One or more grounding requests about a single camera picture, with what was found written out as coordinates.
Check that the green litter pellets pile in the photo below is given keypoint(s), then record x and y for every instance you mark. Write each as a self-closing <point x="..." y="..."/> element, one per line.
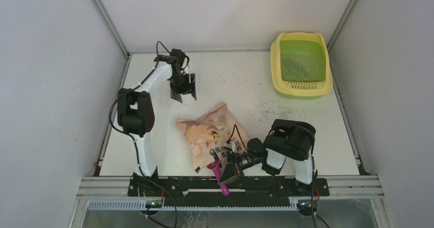
<point x="295" y="67"/>

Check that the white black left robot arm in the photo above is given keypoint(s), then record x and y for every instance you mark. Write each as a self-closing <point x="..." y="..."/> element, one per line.
<point x="135" y="110"/>

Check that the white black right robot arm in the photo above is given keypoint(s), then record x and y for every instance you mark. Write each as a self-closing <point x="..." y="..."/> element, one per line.
<point x="286" y="139"/>

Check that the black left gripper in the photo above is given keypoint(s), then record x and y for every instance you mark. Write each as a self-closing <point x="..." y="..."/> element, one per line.
<point x="189" y="88"/>

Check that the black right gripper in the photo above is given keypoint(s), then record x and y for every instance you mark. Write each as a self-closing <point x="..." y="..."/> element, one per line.
<point x="231" y="171"/>

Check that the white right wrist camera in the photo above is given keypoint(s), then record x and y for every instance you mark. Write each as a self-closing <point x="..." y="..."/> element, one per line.
<point x="231" y="145"/>

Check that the yellow green litter box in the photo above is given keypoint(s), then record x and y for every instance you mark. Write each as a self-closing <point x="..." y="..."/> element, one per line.
<point x="314" y="47"/>

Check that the pink cat litter bag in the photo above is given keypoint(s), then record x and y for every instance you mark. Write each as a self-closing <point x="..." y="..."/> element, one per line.
<point x="208" y="134"/>

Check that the aluminium front frame rail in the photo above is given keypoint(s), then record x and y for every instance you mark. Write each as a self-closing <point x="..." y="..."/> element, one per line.
<point x="204" y="194"/>

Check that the magenta plastic scoop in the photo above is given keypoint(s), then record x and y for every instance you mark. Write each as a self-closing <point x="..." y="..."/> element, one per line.
<point x="215" y="168"/>

